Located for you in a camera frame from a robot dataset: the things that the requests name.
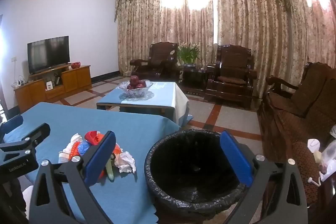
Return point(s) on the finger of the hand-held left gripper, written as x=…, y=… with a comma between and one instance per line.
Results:
x=11, y=125
x=29, y=136

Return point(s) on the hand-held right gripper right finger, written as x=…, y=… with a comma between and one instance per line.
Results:
x=236, y=158

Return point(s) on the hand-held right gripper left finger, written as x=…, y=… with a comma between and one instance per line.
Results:
x=101, y=161

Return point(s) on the blue plastic bag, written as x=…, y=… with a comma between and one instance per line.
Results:
x=84, y=148

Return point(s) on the orange ridged coil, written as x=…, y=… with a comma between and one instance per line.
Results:
x=73, y=151

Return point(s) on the black-lined trash bin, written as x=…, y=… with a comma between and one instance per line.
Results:
x=189, y=166

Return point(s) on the green wrapper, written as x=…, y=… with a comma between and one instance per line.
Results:
x=110, y=171

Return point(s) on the white power strip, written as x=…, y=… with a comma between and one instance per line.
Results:
x=21, y=82

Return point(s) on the white box in cabinet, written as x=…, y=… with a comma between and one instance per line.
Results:
x=49, y=85

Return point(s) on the wooden television cabinet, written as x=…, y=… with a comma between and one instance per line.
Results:
x=76, y=78

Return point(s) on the brown wooden sofa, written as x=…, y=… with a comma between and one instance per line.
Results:
x=296, y=113

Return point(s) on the glass fruit bowl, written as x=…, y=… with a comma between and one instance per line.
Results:
x=135, y=92

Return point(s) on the white face mask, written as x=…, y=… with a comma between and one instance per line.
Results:
x=313, y=145

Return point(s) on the red apple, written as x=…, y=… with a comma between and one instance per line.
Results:
x=134, y=80
x=130, y=87
x=142, y=83

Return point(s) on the black flat television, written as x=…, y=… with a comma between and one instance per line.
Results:
x=48, y=54

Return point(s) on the red pumpkin ornament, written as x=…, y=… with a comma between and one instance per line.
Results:
x=75, y=65

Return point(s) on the blue and white tablecloth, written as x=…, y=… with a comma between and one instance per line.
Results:
x=157, y=94

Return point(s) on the dark wooden side table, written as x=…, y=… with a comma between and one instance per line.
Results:
x=193, y=77

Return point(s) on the clear plastic bag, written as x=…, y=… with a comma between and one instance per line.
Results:
x=329, y=158

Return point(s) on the dark wooden armchair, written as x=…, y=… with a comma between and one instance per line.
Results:
x=160, y=56
x=233, y=64

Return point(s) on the blue and white plant pot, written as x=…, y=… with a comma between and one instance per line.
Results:
x=189, y=65

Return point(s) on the green flowering plant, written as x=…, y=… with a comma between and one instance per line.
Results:
x=187, y=53

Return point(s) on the floral beige curtain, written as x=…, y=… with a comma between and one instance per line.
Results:
x=236, y=11

